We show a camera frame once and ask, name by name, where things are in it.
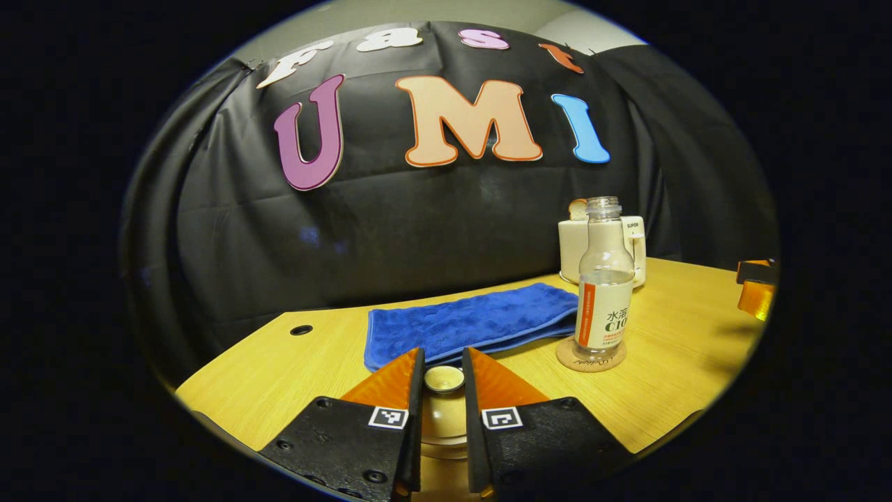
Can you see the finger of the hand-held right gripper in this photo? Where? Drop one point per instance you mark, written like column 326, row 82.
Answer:
column 756, row 273

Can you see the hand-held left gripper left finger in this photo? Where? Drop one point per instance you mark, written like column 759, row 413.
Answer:
column 414, row 432

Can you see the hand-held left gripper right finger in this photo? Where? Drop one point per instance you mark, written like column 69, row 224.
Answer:
column 474, row 432

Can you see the cream ceramic teacup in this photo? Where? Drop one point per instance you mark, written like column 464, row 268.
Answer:
column 444, row 452

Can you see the round cork coaster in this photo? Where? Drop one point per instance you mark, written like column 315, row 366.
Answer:
column 568, row 355

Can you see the clear glass water bottle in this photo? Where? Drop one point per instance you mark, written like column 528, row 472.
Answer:
column 605, row 293

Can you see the blue folded towel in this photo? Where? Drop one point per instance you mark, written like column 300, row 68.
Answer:
column 474, row 321

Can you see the toast bread slice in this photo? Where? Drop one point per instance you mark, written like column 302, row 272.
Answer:
column 578, row 210

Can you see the white toaster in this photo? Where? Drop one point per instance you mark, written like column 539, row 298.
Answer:
column 568, row 251

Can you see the black backdrop cloth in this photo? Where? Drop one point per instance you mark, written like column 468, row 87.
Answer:
column 418, row 223

